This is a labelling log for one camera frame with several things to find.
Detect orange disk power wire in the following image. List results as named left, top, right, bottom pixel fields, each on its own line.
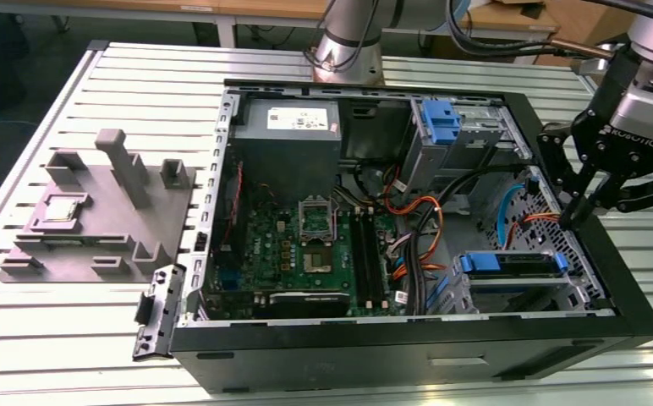
left=503, top=213, right=566, bottom=250

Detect hard disk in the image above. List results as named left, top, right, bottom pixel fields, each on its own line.
left=451, top=250, right=568, bottom=281

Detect metal disk bay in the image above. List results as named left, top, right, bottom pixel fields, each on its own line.
left=450, top=249, right=592, bottom=314

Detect wooden cabinet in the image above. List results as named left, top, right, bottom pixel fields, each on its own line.
left=571, top=0, right=632, bottom=69

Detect metal optical drive cage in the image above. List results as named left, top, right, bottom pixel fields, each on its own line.
left=401, top=96, right=531, bottom=195

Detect blue plastic drive latch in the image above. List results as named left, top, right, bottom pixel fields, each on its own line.
left=421, top=100, right=462, bottom=145

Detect black RAM slot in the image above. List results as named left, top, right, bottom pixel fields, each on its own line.
left=349, top=206, right=377, bottom=309
left=363, top=206, right=392, bottom=309

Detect thin metal locking lever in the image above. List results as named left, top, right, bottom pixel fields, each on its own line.
left=331, top=197, right=343, bottom=249

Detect CPU socket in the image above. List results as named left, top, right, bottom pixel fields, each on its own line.
left=301, top=247, right=341, bottom=276

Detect metal socket cover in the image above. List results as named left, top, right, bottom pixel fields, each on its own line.
left=297, top=195, right=339, bottom=246

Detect black PC case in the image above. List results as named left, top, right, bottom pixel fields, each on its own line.
left=131, top=78, right=653, bottom=394

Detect grey power supply unit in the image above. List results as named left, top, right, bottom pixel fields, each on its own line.
left=229, top=99, right=343, bottom=204

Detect black graphics card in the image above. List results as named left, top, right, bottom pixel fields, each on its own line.
left=252, top=289, right=349, bottom=321

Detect green motherboard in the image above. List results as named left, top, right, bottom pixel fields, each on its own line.
left=207, top=198, right=412, bottom=318

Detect grey plastic parts rack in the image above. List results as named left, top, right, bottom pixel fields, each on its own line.
left=0, top=129, right=201, bottom=285

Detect green RAM stick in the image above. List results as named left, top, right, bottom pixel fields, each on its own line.
left=37, top=236, right=101, bottom=247

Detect silver CPU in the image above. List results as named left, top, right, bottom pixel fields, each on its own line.
left=43, top=200, right=83, bottom=223

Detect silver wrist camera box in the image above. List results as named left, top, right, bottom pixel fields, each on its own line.
left=612, top=86, right=653, bottom=145

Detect light blue data wire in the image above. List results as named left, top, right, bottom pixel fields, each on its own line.
left=495, top=171, right=539, bottom=246

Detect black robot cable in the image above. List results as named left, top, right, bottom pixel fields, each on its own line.
left=443, top=0, right=620, bottom=60

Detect orange wire bundle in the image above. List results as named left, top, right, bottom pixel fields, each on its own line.
left=384, top=195, right=447, bottom=283

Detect black cable bundle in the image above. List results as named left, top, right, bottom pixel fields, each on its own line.
left=403, top=163, right=528, bottom=316

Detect wooden desk white frame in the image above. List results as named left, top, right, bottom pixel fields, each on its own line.
left=128, top=0, right=562, bottom=64

